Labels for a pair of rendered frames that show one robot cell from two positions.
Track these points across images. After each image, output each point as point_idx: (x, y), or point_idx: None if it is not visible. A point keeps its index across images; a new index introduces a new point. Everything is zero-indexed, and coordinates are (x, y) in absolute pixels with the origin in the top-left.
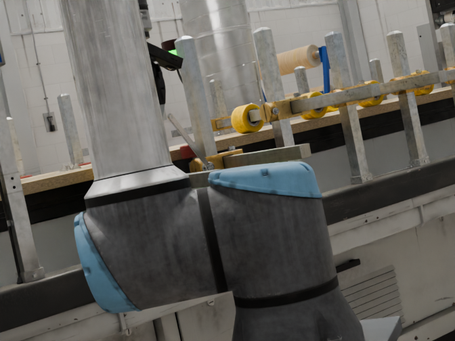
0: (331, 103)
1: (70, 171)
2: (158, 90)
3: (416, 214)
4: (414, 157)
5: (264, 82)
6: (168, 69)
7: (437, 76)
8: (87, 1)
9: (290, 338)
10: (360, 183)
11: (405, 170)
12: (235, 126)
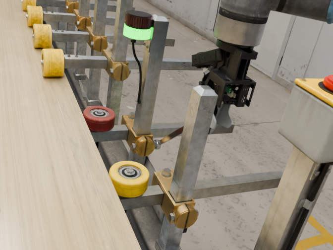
0: (166, 68)
1: (21, 188)
2: None
3: None
4: (80, 73)
5: (118, 43)
6: (203, 68)
7: (173, 42)
8: None
9: None
10: (97, 105)
11: (83, 84)
12: (50, 72)
